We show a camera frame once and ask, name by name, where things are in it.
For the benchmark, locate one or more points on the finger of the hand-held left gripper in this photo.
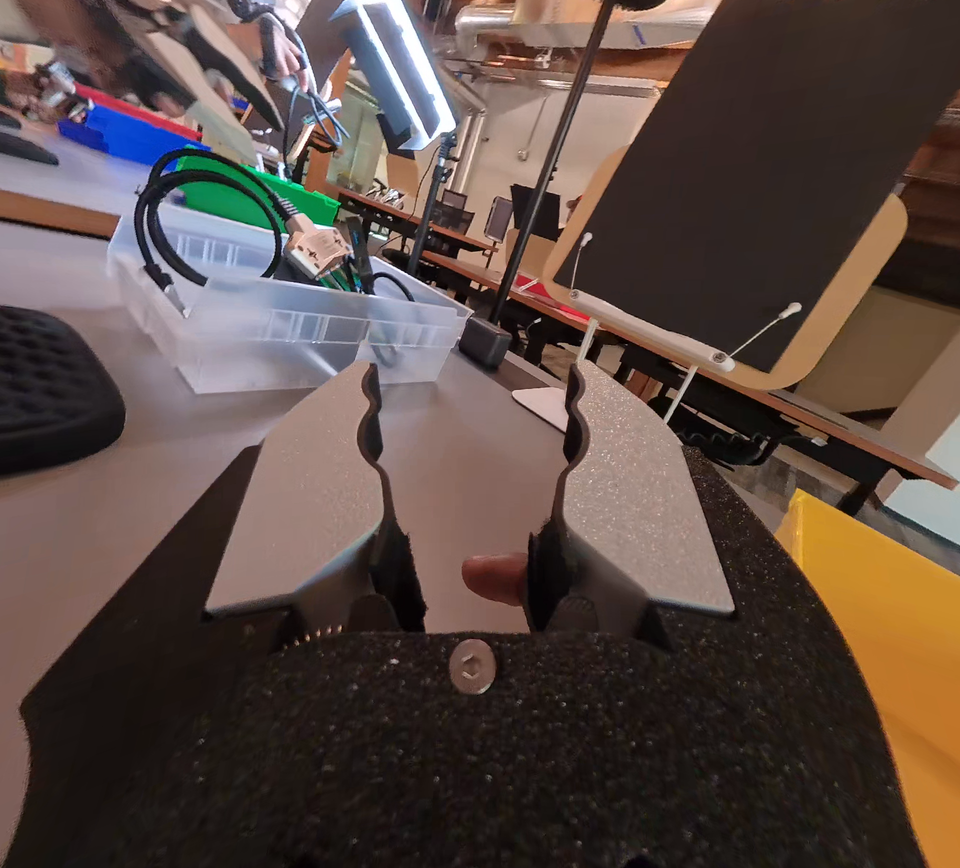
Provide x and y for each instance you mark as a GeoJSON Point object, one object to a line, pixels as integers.
{"type": "Point", "coordinates": [240, 73]}
{"type": "Point", "coordinates": [202, 95]}

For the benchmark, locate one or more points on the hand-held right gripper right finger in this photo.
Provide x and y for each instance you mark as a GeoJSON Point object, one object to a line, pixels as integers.
{"type": "Point", "coordinates": [637, 508]}

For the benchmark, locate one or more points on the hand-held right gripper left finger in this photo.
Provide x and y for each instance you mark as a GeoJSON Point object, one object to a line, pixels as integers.
{"type": "Point", "coordinates": [307, 508]}

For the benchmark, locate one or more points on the green plastic bin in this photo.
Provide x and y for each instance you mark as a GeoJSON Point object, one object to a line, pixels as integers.
{"type": "Point", "coordinates": [247, 200]}

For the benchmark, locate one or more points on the clear plastic bin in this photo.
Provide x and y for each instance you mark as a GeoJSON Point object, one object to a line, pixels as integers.
{"type": "Point", "coordinates": [262, 350]}

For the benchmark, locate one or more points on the person's right hand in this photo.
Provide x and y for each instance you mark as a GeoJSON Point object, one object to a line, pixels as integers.
{"type": "Point", "coordinates": [495, 575]}

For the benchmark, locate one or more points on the red plastic bin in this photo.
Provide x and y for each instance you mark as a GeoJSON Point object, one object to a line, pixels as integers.
{"type": "Point", "coordinates": [135, 107]}

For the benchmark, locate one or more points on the blue storage bin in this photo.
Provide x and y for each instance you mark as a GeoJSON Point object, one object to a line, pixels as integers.
{"type": "Point", "coordinates": [127, 133]}

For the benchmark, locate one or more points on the LED light panel on stand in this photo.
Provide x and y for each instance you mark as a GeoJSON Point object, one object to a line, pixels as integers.
{"type": "Point", "coordinates": [397, 58]}

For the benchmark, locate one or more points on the yellow plastic bin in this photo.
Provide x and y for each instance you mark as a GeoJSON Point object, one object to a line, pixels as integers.
{"type": "Point", "coordinates": [885, 620]}

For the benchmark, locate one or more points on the black bumpy wrist rest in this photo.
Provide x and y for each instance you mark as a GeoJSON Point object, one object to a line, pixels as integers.
{"type": "Point", "coordinates": [52, 388]}

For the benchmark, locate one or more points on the black board on white stand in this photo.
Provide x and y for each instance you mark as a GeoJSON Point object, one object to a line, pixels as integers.
{"type": "Point", "coordinates": [750, 170]}

